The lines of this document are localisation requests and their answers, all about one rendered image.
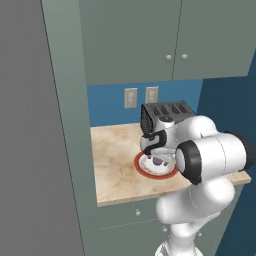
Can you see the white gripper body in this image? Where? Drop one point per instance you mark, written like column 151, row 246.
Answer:
column 163, row 152

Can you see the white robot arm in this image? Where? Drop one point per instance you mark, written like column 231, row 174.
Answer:
column 213, row 156

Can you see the purple eggplant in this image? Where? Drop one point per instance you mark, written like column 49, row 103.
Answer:
column 157, row 162

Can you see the red rimmed white plate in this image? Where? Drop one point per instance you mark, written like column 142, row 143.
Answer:
column 150, row 173

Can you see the black and silver toaster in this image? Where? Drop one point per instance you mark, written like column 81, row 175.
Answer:
column 170, row 109

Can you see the round white drawer knob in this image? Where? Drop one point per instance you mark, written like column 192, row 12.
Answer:
column 137, row 212

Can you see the grey-green drawer front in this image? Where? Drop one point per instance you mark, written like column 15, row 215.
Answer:
column 126, row 213

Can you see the round white base cupboard knob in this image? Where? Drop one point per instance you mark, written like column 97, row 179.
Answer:
column 199, row 234
column 164, row 229

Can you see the tall grey-green cabinet panel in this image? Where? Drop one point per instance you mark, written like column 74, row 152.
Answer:
column 71, row 133

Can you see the grey-green base cupboard door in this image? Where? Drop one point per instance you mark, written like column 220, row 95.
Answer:
column 216, row 230
column 130, row 241

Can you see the grey-green upper cupboard door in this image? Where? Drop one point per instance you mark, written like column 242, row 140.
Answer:
column 216, row 36
column 130, row 40

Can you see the white wall outlet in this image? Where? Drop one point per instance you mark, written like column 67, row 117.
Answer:
column 130, row 98
column 152, row 95

